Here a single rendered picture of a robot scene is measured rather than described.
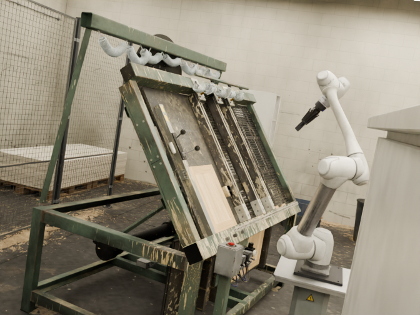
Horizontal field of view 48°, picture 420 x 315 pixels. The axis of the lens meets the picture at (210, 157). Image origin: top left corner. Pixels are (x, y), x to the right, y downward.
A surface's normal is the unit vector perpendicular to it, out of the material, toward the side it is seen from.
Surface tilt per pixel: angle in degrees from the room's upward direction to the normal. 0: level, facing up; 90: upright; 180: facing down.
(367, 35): 90
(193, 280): 90
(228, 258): 90
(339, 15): 90
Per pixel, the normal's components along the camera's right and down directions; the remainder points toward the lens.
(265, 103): -0.26, 0.07
